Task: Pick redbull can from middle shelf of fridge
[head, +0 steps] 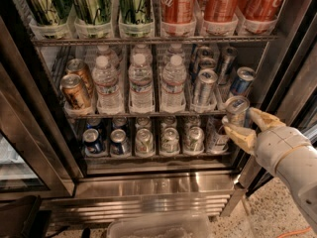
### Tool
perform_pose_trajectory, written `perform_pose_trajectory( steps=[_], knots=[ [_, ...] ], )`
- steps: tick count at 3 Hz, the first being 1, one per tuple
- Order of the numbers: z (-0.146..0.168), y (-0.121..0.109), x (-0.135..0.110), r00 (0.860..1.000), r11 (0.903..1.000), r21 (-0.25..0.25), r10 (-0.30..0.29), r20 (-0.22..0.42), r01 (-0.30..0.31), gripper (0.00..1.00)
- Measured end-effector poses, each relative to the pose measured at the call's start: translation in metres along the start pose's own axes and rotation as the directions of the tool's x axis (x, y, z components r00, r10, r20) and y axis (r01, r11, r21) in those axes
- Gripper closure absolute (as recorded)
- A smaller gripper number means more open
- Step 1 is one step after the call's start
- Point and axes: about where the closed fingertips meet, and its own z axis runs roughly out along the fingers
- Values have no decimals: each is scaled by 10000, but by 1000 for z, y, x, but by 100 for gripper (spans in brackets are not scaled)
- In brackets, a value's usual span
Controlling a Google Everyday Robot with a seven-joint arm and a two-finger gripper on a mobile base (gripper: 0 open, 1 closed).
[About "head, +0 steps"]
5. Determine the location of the left coca-cola can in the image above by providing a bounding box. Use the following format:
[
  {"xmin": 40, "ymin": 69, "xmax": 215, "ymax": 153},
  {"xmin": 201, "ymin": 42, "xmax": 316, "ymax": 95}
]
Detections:
[{"xmin": 160, "ymin": 0, "xmax": 195, "ymax": 36}]

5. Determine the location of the front right pepsi can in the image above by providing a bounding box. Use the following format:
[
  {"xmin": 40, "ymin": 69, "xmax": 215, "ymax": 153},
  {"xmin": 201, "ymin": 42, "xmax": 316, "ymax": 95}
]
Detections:
[{"xmin": 110, "ymin": 129, "xmax": 131, "ymax": 157}]

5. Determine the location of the front left pepsi can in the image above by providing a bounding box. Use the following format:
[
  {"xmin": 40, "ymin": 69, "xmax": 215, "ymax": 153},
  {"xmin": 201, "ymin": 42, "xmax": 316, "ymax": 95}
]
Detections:
[{"xmin": 82, "ymin": 128, "xmax": 104, "ymax": 154}]

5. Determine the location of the rear right water bottle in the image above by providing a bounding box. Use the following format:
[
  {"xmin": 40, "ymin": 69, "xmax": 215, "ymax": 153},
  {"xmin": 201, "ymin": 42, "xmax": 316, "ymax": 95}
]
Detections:
[{"xmin": 162, "ymin": 44, "xmax": 185, "ymax": 65}]

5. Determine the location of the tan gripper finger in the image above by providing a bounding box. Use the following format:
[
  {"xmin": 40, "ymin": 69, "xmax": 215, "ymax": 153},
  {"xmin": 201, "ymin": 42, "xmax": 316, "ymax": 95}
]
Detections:
[
  {"xmin": 224, "ymin": 123, "xmax": 257, "ymax": 155},
  {"xmin": 249, "ymin": 107, "xmax": 286, "ymax": 131}
]

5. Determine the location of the middle green can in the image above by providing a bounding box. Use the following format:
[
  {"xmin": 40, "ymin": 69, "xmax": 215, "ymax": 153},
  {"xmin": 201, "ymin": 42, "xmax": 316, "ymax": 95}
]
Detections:
[{"xmin": 72, "ymin": 0, "xmax": 113, "ymax": 39}]

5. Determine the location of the stainless steel fridge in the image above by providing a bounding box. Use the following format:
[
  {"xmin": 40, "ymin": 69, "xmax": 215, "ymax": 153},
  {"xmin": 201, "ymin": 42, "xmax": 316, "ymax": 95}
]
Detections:
[{"xmin": 0, "ymin": 0, "xmax": 317, "ymax": 227}]

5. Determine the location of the front left sprite can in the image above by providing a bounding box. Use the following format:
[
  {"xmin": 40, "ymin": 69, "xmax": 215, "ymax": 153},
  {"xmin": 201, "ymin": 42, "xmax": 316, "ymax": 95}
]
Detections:
[{"xmin": 135, "ymin": 128, "xmax": 155, "ymax": 157}]

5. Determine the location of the left green can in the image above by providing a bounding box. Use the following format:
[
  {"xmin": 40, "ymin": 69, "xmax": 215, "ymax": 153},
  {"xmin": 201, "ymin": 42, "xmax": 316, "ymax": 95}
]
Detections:
[{"xmin": 26, "ymin": 0, "xmax": 72, "ymax": 39}]

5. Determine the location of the rear left water bottle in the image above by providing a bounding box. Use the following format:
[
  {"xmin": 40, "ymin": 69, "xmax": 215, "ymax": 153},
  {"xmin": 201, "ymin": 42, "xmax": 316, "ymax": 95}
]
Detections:
[{"xmin": 96, "ymin": 46, "xmax": 120, "ymax": 69}]

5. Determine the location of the rear middle water bottle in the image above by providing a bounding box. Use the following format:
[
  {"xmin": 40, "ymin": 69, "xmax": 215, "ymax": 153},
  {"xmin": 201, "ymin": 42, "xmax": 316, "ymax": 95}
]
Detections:
[{"xmin": 130, "ymin": 44, "xmax": 153, "ymax": 64}]

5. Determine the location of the orange cable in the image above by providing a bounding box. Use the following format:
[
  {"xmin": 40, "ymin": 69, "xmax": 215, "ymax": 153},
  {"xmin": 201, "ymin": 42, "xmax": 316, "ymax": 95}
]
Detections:
[{"xmin": 275, "ymin": 226, "xmax": 313, "ymax": 238}]

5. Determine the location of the clear plastic bin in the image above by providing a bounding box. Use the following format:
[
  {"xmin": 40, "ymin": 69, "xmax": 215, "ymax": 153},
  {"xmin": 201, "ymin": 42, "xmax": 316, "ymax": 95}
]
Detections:
[{"xmin": 107, "ymin": 212, "xmax": 213, "ymax": 238}]

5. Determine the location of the front middle sprite can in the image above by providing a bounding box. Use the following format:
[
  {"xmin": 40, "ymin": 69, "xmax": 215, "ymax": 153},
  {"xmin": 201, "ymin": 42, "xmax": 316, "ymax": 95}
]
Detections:
[{"xmin": 160, "ymin": 127, "xmax": 180, "ymax": 156}]

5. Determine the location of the water bottle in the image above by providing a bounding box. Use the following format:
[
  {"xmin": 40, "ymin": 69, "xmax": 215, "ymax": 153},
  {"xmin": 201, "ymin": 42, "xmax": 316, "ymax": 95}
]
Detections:
[
  {"xmin": 129, "ymin": 54, "xmax": 155, "ymax": 113},
  {"xmin": 162, "ymin": 44, "xmax": 185, "ymax": 65},
  {"xmin": 96, "ymin": 46, "xmax": 120, "ymax": 69},
  {"xmin": 161, "ymin": 55, "xmax": 187, "ymax": 113},
  {"xmin": 130, "ymin": 44, "xmax": 153, "ymax": 64},
  {"xmin": 92, "ymin": 56, "xmax": 124, "ymax": 115}
]

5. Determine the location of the front gold can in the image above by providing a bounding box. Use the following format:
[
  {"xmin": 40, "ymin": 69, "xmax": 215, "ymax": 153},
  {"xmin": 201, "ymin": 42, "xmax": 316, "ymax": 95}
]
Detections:
[{"xmin": 60, "ymin": 73, "xmax": 91, "ymax": 110}]

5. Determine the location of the right coca-cola can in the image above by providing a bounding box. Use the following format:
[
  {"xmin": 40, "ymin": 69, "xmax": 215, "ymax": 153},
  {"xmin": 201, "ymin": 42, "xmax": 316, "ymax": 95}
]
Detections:
[{"xmin": 244, "ymin": 0, "xmax": 282, "ymax": 34}]

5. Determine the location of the front right sprite can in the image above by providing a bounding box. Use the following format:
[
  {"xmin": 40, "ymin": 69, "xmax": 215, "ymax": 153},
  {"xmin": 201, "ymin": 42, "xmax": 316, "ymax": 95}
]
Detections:
[{"xmin": 184, "ymin": 127, "xmax": 204, "ymax": 155}]

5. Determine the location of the gold can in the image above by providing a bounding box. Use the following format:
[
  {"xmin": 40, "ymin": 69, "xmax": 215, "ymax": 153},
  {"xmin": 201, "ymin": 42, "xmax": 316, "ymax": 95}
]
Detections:
[
  {"xmin": 60, "ymin": 73, "xmax": 91, "ymax": 110},
  {"xmin": 65, "ymin": 59, "xmax": 94, "ymax": 96}
]

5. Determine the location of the middle coca-cola can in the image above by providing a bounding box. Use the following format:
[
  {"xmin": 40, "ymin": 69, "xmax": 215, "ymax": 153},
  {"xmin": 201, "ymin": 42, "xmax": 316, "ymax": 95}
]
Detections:
[{"xmin": 204, "ymin": 0, "xmax": 238, "ymax": 24}]

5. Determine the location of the redbull can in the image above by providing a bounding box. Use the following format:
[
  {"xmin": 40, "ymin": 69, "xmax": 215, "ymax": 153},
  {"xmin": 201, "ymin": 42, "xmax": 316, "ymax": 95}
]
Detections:
[
  {"xmin": 225, "ymin": 96, "xmax": 250, "ymax": 127},
  {"xmin": 229, "ymin": 66, "xmax": 256, "ymax": 97},
  {"xmin": 193, "ymin": 68, "xmax": 218, "ymax": 106},
  {"xmin": 191, "ymin": 58, "xmax": 217, "ymax": 82},
  {"xmin": 216, "ymin": 47, "xmax": 238, "ymax": 85},
  {"xmin": 189, "ymin": 45, "xmax": 214, "ymax": 72}
]

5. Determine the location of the front right water bottle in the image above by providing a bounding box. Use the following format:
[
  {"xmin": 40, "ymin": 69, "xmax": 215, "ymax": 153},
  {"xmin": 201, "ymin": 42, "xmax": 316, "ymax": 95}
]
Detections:
[{"xmin": 161, "ymin": 55, "xmax": 187, "ymax": 113}]

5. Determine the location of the sprite can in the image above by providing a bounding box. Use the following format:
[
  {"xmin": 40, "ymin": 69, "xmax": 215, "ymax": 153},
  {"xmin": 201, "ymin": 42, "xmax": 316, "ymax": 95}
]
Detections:
[
  {"xmin": 135, "ymin": 128, "xmax": 155, "ymax": 157},
  {"xmin": 160, "ymin": 127, "xmax": 180, "ymax": 156},
  {"xmin": 184, "ymin": 127, "xmax": 204, "ymax": 155}
]

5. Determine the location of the right green can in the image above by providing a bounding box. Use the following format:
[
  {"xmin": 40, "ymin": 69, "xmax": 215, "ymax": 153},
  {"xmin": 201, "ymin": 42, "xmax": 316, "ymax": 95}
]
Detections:
[{"xmin": 119, "ymin": 0, "xmax": 153, "ymax": 37}]

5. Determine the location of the rear gold can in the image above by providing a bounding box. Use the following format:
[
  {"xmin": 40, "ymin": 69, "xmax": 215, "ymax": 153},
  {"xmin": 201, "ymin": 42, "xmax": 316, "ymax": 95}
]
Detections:
[{"xmin": 65, "ymin": 59, "xmax": 94, "ymax": 96}]

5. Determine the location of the brown drink bottle white cap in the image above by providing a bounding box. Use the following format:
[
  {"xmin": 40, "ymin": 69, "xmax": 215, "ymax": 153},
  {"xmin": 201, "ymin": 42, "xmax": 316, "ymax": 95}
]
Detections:
[{"xmin": 206, "ymin": 117, "xmax": 229, "ymax": 154}]

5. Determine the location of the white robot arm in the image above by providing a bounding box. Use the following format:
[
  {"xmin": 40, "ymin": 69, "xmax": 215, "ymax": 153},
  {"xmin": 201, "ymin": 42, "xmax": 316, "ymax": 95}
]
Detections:
[{"xmin": 223, "ymin": 108, "xmax": 317, "ymax": 233}]

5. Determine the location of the coca-cola can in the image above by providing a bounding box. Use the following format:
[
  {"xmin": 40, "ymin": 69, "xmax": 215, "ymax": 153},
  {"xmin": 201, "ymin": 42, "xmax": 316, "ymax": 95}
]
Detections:
[
  {"xmin": 204, "ymin": 0, "xmax": 238, "ymax": 24},
  {"xmin": 244, "ymin": 0, "xmax": 282, "ymax": 34},
  {"xmin": 160, "ymin": 0, "xmax": 195, "ymax": 36}
]

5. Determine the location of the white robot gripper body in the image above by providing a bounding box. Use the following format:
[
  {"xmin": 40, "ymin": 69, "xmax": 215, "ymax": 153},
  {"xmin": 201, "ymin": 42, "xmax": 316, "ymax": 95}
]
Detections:
[{"xmin": 255, "ymin": 126, "xmax": 312, "ymax": 176}]

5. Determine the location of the green can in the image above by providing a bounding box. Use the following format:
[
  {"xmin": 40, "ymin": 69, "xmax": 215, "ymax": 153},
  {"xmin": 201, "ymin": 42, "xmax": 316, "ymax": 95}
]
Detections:
[
  {"xmin": 119, "ymin": 0, "xmax": 153, "ymax": 37},
  {"xmin": 72, "ymin": 0, "xmax": 113, "ymax": 39},
  {"xmin": 26, "ymin": 0, "xmax": 72, "ymax": 39}
]

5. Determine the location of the pepsi can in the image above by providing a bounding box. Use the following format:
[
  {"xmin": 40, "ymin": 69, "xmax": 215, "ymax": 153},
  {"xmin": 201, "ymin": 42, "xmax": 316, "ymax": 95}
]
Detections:
[
  {"xmin": 82, "ymin": 128, "xmax": 104, "ymax": 154},
  {"xmin": 110, "ymin": 129, "xmax": 131, "ymax": 157}
]

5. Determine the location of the front middle water bottle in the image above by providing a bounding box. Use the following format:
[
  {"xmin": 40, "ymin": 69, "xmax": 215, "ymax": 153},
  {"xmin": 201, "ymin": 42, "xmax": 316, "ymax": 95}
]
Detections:
[{"xmin": 129, "ymin": 54, "xmax": 155, "ymax": 113}]

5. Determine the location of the front left water bottle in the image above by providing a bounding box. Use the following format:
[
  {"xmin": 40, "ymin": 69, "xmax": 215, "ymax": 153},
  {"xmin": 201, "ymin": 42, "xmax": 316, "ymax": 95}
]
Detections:
[{"xmin": 92, "ymin": 56, "xmax": 124, "ymax": 115}]

